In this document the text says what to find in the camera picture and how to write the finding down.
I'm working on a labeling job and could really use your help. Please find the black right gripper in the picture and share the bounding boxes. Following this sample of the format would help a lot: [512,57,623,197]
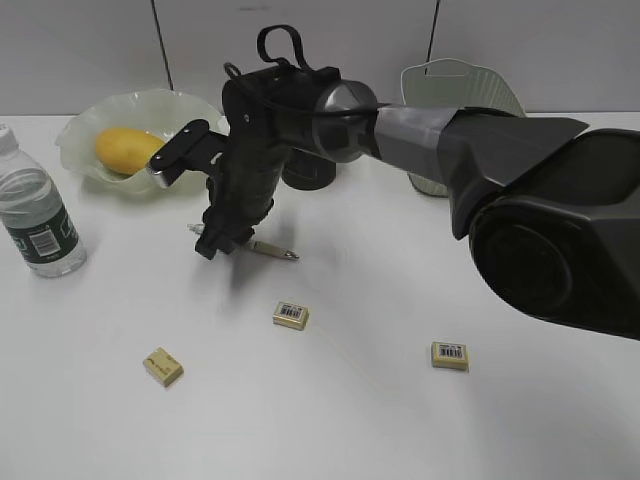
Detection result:
[195,149,288,260]

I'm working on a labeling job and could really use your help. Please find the beige retractable pen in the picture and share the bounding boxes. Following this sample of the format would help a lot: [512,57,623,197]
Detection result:
[187,222,301,263]

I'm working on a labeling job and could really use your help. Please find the yellow mango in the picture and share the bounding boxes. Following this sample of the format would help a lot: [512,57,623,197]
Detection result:
[95,127,165,176]

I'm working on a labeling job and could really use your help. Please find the yellow eraser with black logo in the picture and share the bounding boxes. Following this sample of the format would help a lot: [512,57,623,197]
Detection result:
[143,347,184,388]

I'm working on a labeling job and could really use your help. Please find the clear plastic water bottle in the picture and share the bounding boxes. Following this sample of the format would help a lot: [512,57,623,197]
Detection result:
[1,124,87,278]

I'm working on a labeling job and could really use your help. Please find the yellow eraser barcode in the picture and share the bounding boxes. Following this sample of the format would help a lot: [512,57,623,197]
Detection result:
[272,301,310,331]
[431,342,470,372]

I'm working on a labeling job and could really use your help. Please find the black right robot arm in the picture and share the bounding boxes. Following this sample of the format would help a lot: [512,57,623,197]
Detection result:
[196,63,639,339]

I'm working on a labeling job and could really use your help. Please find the black mesh pen holder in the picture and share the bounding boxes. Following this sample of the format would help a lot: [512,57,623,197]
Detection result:
[282,149,337,191]

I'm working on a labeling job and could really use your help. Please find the pale green wavy glass plate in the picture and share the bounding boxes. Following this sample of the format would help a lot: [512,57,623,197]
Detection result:
[56,89,229,197]

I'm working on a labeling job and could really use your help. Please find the pale green woven plastic basket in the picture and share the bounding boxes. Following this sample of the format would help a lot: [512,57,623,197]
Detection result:
[400,58,526,197]

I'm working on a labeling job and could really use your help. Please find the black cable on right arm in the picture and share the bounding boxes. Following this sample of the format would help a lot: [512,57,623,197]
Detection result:
[222,24,391,119]

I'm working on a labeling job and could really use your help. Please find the black cable on left wall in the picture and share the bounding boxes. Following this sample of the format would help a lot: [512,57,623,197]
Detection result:
[149,0,176,92]

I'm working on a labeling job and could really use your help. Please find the black cable on wall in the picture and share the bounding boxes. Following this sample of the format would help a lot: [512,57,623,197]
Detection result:
[423,0,442,78]
[149,0,176,92]

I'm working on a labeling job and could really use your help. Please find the black cable on right wall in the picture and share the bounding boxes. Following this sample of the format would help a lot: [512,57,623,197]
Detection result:
[423,0,442,78]

